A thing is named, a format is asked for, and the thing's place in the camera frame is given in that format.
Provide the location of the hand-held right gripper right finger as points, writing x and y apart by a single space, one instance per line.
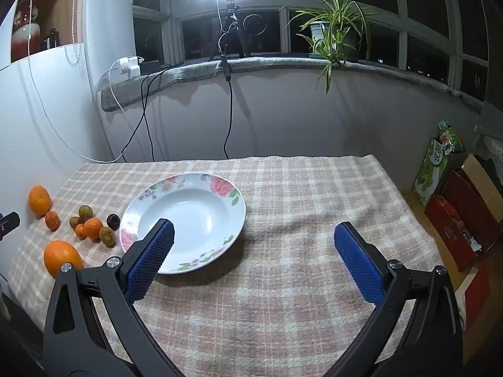
359 267

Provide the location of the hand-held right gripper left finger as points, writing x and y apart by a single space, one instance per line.
151 259

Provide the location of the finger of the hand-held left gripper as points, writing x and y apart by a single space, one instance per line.
8 223

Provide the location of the large orange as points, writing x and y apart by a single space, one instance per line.
62 259
39 200

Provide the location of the small mandarin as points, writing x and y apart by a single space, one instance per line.
80 232
52 220

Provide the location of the dark purple fruit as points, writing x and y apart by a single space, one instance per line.
114 221

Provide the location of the white floral plate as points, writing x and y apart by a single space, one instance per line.
196 212

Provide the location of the medium mandarin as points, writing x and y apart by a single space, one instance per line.
93 228

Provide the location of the greenish brown longan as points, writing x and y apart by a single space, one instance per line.
85 211

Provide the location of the beige checkered blanket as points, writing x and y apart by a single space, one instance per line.
275 302

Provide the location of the red cardboard box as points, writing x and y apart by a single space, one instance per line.
475 294
452 231

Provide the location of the white panel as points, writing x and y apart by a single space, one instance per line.
39 106

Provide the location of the green printed bag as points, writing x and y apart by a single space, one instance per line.
432 165

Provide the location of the brown cardboard box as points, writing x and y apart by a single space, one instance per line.
485 184

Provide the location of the white lace cloth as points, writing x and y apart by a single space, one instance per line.
491 145

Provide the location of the red and white vase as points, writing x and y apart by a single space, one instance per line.
25 35

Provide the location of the dark bottle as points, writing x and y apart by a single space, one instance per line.
51 39

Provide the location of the black power adapter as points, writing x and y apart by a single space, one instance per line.
149 66

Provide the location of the white charger block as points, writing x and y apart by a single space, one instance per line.
129 66

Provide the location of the grey windowsill mat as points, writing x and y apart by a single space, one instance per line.
275 63

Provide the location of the white framed window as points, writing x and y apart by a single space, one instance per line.
173 27

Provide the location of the white plant pot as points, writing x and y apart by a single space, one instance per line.
318 33

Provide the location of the spider plant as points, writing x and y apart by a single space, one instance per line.
334 27

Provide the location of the black tripod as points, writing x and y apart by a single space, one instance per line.
231 11

